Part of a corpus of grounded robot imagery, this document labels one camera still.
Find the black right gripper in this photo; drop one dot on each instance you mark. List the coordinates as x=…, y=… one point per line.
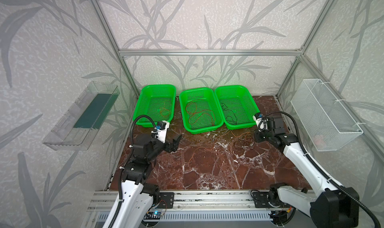
x=259, y=134

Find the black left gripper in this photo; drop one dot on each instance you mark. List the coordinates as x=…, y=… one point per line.
x=167, y=144

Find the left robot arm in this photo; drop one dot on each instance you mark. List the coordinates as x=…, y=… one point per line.
x=135, y=196

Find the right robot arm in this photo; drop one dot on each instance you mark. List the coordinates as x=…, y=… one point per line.
x=332, y=205

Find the right green plastic basket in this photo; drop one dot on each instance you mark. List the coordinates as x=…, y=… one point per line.
x=237, y=106

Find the green plastic basket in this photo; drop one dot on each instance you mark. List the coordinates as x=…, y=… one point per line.
x=201, y=110
x=157, y=102
x=237, y=106

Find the middle green plastic basket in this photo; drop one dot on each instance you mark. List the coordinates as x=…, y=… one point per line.
x=201, y=110

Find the left green plastic basket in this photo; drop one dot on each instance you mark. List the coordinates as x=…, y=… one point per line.
x=157, y=102

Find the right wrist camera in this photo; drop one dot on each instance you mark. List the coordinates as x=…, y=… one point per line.
x=259, y=120

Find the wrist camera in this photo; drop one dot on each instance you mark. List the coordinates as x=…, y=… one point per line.
x=160, y=131
x=259, y=120

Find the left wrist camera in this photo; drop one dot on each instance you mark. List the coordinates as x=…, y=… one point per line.
x=160, y=131

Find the white wire mesh basket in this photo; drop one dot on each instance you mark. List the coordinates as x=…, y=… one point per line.
x=326, y=120

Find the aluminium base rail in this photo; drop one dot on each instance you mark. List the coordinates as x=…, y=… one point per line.
x=218, y=200

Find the aluminium frame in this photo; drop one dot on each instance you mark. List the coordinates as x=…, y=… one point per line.
x=270, y=47

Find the clear acrylic wall shelf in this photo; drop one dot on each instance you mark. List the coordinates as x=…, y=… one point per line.
x=79, y=126

